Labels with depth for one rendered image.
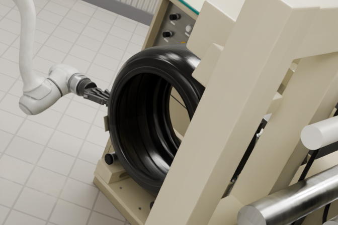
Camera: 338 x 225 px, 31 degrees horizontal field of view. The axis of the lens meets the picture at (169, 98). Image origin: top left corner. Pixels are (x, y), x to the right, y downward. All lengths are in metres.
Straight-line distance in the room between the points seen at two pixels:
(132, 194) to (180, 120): 0.73
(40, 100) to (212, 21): 1.15
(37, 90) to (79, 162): 1.29
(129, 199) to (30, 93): 0.60
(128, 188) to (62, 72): 0.58
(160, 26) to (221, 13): 1.57
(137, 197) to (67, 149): 1.49
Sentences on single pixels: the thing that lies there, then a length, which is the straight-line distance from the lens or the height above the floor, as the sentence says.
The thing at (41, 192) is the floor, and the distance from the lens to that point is 3.50.
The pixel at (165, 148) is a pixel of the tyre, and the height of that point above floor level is 0.94.
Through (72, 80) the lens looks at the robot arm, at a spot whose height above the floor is 1.00.
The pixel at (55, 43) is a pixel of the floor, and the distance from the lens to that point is 4.92.
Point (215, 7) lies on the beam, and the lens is 1.57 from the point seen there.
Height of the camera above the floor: 2.32
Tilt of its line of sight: 29 degrees down
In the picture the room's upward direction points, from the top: 23 degrees clockwise
